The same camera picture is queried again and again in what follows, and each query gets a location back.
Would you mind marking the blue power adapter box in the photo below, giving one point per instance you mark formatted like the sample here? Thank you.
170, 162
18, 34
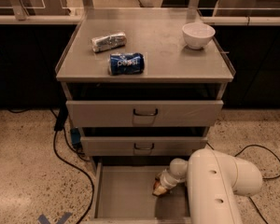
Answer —
75, 137

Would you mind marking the grey open bottom drawer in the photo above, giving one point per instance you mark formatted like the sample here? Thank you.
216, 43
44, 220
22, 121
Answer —
123, 195

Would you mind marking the grey top drawer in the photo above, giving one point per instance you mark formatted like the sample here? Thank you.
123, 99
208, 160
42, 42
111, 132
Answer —
143, 113

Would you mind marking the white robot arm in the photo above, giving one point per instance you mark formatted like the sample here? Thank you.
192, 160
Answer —
213, 181

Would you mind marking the white ceramic bowl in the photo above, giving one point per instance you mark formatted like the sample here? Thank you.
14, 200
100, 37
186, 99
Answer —
197, 34

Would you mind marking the grey metal drawer cabinet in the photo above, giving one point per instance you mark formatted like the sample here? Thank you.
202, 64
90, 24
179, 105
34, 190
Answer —
136, 92

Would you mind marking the dark counter with glass partition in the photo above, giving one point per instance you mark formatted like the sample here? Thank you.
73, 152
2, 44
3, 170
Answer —
29, 54

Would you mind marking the blue pepsi can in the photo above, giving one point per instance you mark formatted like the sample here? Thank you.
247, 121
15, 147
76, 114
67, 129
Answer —
126, 64

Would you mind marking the grey middle drawer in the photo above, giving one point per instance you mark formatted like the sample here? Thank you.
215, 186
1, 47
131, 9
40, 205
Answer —
142, 146

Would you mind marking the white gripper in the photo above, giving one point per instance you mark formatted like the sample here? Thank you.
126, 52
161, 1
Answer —
165, 180

